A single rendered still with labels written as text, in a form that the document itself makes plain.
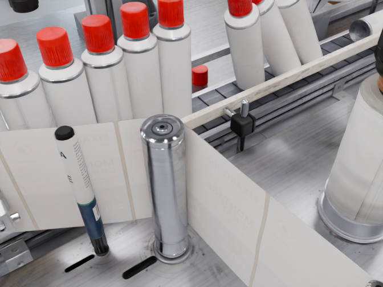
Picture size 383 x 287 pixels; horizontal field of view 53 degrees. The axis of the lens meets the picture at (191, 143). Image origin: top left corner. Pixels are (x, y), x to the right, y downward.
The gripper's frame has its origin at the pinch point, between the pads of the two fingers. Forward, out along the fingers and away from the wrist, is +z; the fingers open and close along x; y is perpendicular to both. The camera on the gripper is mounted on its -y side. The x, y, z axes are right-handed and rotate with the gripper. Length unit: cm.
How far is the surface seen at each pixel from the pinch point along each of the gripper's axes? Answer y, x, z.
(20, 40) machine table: -54, -25, 35
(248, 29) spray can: 3.9, -16.6, 7.2
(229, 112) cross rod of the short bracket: 6.3, -14.7, 19.3
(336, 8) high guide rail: -2.4, 11.4, -1.6
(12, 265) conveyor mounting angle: 7, -42, 44
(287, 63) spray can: 3.0, -2.4, 10.3
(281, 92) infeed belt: 4.3, -1.5, 15.1
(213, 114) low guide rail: 4.8, -16.3, 20.8
